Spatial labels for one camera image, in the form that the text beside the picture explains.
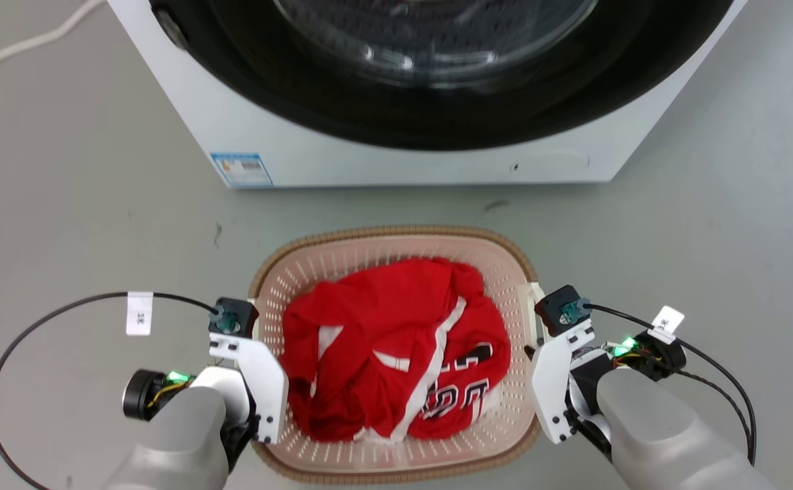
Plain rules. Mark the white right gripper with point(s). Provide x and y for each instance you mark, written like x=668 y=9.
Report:
x=549 y=388

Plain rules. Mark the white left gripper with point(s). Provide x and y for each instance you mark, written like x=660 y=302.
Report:
x=263 y=381

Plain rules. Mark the pink plastic laundry basket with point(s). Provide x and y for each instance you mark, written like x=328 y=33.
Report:
x=491 y=435

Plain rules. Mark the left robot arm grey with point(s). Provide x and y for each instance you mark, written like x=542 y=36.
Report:
x=178 y=442

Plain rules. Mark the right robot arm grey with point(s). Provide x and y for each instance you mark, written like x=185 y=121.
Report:
x=661 y=435

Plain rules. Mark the red sports jersey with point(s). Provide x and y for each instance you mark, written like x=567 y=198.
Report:
x=376 y=327

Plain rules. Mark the blue energy label sticker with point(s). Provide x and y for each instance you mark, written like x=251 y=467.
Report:
x=243 y=169

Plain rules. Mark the white washing machine body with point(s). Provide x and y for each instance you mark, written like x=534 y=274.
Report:
x=396 y=167

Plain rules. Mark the black round washing machine door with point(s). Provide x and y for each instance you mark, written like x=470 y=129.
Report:
x=437 y=119

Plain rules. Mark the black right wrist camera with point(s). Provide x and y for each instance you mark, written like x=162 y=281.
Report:
x=563 y=309

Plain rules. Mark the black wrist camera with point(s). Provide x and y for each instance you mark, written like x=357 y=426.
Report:
x=563 y=309
x=234 y=317

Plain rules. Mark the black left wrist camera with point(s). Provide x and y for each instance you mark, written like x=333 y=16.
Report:
x=234 y=317

